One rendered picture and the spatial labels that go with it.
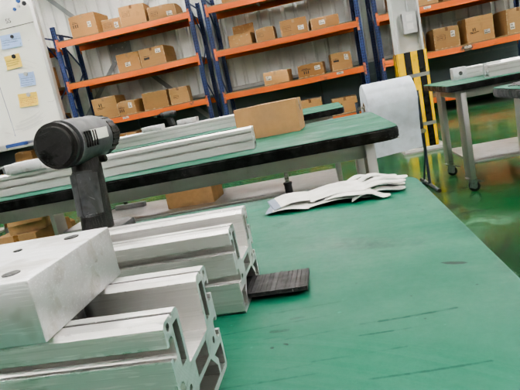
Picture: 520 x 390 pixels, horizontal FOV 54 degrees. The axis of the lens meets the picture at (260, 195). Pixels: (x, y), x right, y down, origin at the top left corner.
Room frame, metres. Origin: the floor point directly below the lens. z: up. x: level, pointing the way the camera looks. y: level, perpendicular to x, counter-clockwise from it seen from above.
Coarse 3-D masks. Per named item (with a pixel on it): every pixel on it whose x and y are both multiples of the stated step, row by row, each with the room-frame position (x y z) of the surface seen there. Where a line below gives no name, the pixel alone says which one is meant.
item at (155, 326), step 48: (144, 288) 0.35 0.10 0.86; (192, 288) 0.35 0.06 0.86; (96, 336) 0.28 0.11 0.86; (144, 336) 0.28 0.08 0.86; (192, 336) 0.34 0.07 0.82; (0, 384) 0.29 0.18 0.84; (48, 384) 0.29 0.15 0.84; (96, 384) 0.28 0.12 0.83; (144, 384) 0.28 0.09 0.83; (192, 384) 0.30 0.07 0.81
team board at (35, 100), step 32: (0, 0) 3.43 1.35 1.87; (32, 0) 3.42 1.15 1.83; (0, 32) 3.44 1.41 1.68; (32, 32) 3.41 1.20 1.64; (0, 64) 3.45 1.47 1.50; (32, 64) 3.42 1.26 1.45; (0, 96) 3.46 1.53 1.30; (32, 96) 3.43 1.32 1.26; (0, 128) 3.47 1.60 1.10; (32, 128) 3.44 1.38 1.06
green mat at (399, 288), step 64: (384, 192) 0.84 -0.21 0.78; (256, 256) 0.63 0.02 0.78; (320, 256) 0.58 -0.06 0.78; (384, 256) 0.54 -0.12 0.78; (448, 256) 0.50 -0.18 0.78; (256, 320) 0.44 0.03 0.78; (320, 320) 0.41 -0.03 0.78; (384, 320) 0.39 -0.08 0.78; (448, 320) 0.37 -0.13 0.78; (512, 320) 0.35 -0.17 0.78; (256, 384) 0.34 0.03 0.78; (320, 384) 0.32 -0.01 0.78; (384, 384) 0.30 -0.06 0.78; (448, 384) 0.29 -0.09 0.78; (512, 384) 0.28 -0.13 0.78
